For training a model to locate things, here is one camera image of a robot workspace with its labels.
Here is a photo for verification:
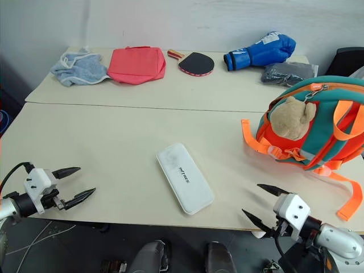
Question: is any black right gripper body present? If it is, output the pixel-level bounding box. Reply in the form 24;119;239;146
262;217;293;239

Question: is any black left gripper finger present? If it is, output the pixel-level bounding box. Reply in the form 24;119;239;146
51;167;82;180
64;187;97;211

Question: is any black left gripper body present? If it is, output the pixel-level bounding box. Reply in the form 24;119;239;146
42;190;68;212

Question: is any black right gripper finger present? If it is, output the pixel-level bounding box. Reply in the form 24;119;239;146
257;183;289;198
241;208;270;238

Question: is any teal and orange backpack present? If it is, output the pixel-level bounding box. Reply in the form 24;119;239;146
241;75;364;222

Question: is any white rectangular case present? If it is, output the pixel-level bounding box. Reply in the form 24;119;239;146
155;142;215;216

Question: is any small dark floor object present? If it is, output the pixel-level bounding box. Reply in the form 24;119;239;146
262;259;282;273

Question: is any dark rounded shape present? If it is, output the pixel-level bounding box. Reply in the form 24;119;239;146
131;239;172;273
204;241;238;273

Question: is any beige plush bear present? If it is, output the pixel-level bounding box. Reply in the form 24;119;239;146
268;96;317;140

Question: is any light blue cloth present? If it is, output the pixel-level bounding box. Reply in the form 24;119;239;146
49;47;111;88

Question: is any grey cloth in plastic bag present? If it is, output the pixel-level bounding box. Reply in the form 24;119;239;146
260;61;320;88

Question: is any pink fabric pouch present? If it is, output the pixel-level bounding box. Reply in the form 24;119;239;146
107;45;167;86

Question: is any blue boxing glove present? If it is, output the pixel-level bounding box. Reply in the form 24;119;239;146
222;31;297;72

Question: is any black table tennis paddle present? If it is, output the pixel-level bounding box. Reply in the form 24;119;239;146
167;48;215;77

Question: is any black chair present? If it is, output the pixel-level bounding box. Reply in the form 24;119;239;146
326;46;364;78

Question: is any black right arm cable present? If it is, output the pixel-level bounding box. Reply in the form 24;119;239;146
274;235;298;273

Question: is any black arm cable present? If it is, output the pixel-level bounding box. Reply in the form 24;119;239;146
0;161;36;197
274;235;298;273

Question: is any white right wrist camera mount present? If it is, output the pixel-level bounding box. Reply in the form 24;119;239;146
272;193;312;238

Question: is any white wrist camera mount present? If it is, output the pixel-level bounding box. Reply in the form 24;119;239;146
23;168;60;214
272;193;312;238

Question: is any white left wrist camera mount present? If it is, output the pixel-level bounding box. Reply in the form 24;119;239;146
23;168;60;214

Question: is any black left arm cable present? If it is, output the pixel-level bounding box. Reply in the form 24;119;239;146
0;161;36;197

